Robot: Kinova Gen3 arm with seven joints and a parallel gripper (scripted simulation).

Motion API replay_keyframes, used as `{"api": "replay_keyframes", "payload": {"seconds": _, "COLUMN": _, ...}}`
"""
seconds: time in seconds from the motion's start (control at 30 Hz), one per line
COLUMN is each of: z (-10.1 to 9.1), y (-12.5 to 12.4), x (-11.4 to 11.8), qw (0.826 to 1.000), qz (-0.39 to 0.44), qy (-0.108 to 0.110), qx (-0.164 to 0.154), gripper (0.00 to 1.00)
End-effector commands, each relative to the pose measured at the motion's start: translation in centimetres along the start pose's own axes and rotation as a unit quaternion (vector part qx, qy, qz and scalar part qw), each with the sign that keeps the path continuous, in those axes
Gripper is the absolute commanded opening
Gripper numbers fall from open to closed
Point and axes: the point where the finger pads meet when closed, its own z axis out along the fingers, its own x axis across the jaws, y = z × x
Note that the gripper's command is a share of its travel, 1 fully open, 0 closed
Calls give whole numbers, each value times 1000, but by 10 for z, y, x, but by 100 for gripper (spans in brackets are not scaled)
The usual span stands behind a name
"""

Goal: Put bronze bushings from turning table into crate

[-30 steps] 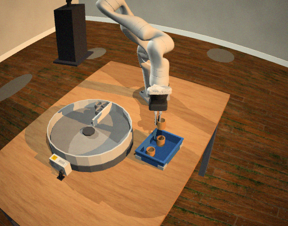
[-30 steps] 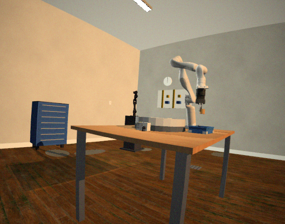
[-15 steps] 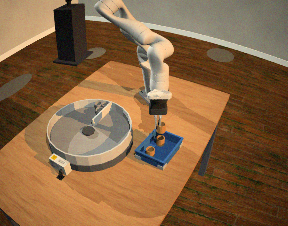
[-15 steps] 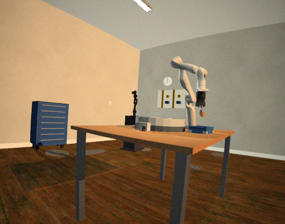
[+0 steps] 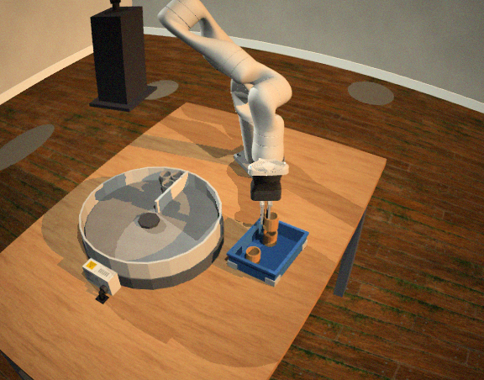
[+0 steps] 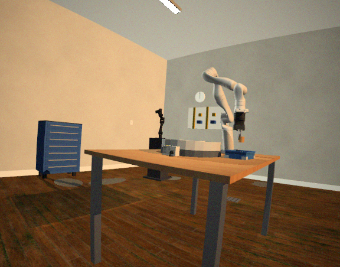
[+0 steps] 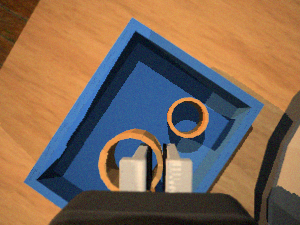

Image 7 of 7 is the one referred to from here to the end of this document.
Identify blue open-top crate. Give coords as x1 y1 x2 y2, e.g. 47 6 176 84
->
25 17 264 209

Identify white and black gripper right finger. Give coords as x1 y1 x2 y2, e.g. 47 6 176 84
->
162 143 193 193

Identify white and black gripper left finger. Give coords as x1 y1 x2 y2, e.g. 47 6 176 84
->
119 143 152 192

